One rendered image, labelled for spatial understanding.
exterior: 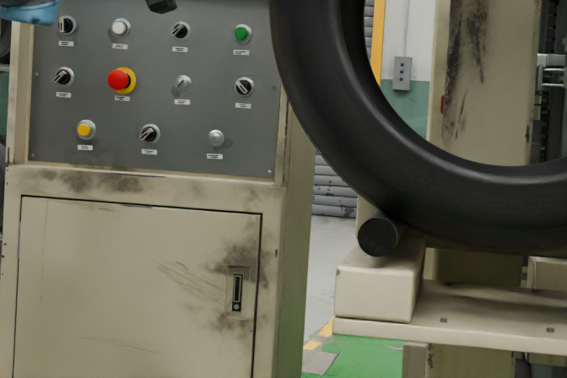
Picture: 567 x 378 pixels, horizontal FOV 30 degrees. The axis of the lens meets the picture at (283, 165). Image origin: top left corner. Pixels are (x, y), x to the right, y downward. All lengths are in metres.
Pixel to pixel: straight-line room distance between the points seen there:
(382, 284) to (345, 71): 0.24
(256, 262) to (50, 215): 0.41
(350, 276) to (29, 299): 1.03
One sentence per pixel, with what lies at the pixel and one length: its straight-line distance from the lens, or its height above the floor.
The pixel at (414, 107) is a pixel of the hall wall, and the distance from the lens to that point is 10.40.
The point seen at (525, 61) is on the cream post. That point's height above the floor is 1.13.
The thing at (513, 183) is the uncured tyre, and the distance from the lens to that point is 1.17.
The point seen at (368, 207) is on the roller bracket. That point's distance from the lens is 1.54.
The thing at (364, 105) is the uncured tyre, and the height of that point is 1.05.
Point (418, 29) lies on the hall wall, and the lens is 10.43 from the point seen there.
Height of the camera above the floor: 1.04
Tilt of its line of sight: 3 degrees down
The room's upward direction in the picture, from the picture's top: 3 degrees clockwise
